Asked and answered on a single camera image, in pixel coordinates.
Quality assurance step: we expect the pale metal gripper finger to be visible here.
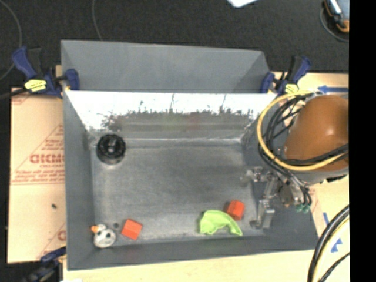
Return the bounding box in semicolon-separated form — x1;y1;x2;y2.
249;199;276;229
240;167;266;188

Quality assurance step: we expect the red cube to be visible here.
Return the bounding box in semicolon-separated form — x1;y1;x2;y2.
120;219;143;241
224;199;246;221

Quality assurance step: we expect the green cloth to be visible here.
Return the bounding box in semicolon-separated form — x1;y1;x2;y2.
199;210;244;237

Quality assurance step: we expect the grey metal bin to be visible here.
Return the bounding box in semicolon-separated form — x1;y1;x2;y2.
60;39;320;270

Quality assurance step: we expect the black ribbed round cup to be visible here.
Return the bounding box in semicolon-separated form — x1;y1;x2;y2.
96;133;127;165

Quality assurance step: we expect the white toy duck orange beak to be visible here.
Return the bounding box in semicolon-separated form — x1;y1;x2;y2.
90;223;117;249

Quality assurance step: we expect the brown cardboard board red print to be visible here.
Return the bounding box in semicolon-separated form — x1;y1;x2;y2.
6;87;68;264

